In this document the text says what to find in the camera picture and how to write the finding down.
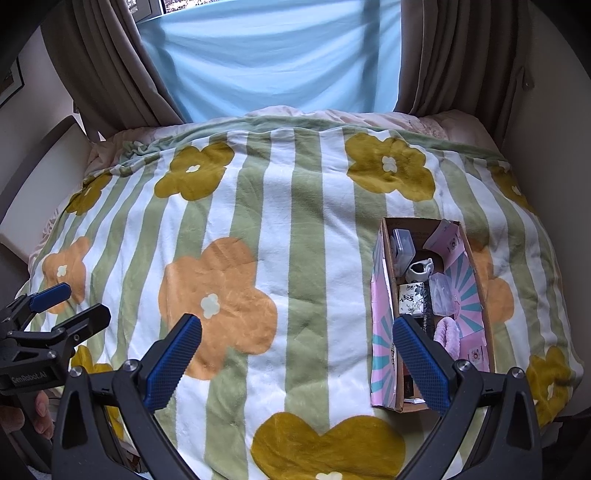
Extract white headboard panel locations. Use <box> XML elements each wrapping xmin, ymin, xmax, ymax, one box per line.
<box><xmin>0</xmin><ymin>115</ymin><xmax>93</xmax><ymax>261</ymax></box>

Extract pink cardboard box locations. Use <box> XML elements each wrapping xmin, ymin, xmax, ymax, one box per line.
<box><xmin>370</xmin><ymin>217</ymin><xmax>497</xmax><ymax>413</ymax></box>

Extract white blue floss pick box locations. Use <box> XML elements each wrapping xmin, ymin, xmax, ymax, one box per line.
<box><xmin>390</xmin><ymin>229</ymin><xmax>416</xmax><ymax>261</ymax></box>

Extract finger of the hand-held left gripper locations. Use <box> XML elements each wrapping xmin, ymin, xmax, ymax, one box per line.
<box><xmin>0</xmin><ymin>282</ymin><xmax>73</xmax><ymax>334</ymax></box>
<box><xmin>28</xmin><ymin>304</ymin><xmax>112</xmax><ymax>366</ymax></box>

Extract floral print tissue pack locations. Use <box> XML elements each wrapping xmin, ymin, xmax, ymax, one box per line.
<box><xmin>398</xmin><ymin>283</ymin><xmax>428</xmax><ymax>318</ymax></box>

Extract window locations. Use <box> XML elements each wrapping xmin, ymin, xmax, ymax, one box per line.
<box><xmin>131</xmin><ymin>0</ymin><xmax>195</xmax><ymax>21</ymax></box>

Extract white black small item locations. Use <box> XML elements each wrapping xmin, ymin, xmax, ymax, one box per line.
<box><xmin>405</xmin><ymin>258</ymin><xmax>435</xmax><ymax>283</ymax></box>

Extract clear plastic box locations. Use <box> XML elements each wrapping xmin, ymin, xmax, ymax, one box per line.
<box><xmin>428</xmin><ymin>272</ymin><xmax>458</xmax><ymax>319</ymax></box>

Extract beige curtain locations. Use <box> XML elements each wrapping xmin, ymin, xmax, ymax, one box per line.
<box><xmin>28</xmin><ymin>0</ymin><xmax>188</xmax><ymax>134</ymax></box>
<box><xmin>392</xmin><ymin>0</ymin><xmax>529</xmax><ymax>134</ymax></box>

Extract pink fluffy cloth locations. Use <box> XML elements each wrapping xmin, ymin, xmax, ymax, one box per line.
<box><xmin>431</xmin><ymin>318</ymin><xmax>462</xmax><ymax>360</ymax></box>

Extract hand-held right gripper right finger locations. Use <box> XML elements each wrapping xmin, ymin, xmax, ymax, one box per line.
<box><xmin>392</xmin><ymin>314</ymin><xmax>543</xmax><ymax>480</ymax></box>

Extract light blue curtain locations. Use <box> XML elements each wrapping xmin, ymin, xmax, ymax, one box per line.
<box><xmin>136</xmin><ymin>0</ymin><xmax>402</xmax><ymax>123</ymax></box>

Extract framed wall picture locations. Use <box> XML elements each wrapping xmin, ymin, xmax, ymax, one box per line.
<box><xmin>0</xmin><ymin>58</ymin><xmax>25</xmax><ymax>109</ymax></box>

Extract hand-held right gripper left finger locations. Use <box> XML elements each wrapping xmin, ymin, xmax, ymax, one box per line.
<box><xmin>51</xmin><ymin>313</ymin><xmax>204</xmax><ymax>480</ymax></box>

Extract striped flower print blanket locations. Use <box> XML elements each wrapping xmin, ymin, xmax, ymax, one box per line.
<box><xmin>28</xmin><ymin>113</ymin><xmax>585</xmax><ymax>480</ymax></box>

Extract person's left hand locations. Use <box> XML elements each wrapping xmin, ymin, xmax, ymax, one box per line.
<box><xmin>0</xmin><ymin>390</ymin><xmax>57</xmax><ymax>440</ymax></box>

